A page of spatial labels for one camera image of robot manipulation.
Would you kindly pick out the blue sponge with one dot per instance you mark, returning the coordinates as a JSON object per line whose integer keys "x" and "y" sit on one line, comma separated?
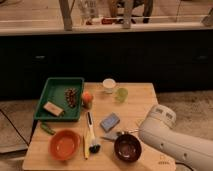
{"x": 109, "y": 122}

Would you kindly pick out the dark brown bowl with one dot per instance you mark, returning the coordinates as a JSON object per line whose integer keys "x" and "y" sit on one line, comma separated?
{"x": 127, "y": 148}

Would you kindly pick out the metal spoon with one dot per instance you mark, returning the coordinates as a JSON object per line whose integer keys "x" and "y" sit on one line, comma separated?
{"x": 119, "y": 133}

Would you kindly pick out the wooden block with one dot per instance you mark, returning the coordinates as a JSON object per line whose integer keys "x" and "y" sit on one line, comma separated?
{"x": 53, "y": 109}

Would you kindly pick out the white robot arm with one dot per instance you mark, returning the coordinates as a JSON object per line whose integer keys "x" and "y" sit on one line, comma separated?
{"x": 156, "y": 131}

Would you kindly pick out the bunch of red grapes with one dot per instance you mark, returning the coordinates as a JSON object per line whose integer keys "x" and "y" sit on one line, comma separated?
{"x": 70, "y": 95}

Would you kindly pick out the green cucumber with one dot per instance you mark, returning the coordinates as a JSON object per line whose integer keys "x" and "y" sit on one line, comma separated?
{"x": 47, "y": 129}

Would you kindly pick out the white paper cup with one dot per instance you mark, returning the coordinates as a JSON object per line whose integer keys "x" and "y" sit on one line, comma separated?
{"x": 109, "y": 85}

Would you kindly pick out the orange peach fruit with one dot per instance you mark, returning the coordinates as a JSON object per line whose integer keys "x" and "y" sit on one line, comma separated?
{"x": 87, "y": 99}

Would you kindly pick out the yellow banana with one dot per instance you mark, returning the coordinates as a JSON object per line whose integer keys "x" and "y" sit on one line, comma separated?
{"x": 86, "y": 145}

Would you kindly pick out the orange bowl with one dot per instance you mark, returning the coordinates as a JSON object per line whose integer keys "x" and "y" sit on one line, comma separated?
{"x": 64, "y": 144}

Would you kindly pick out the green translucent cup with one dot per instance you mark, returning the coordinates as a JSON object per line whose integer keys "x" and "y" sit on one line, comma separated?
{"x": 121, "y": 94}

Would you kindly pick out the grey cloth piece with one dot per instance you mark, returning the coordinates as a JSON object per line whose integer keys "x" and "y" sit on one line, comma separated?
{"x": 111, "y": 136}

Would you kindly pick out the green plastic tray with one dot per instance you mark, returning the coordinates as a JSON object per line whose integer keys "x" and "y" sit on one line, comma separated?
{"x": 54, "y": 92}

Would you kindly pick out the black white dish brush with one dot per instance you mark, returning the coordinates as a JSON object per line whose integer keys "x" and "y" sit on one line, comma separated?
{"x": 94, "y": 141}

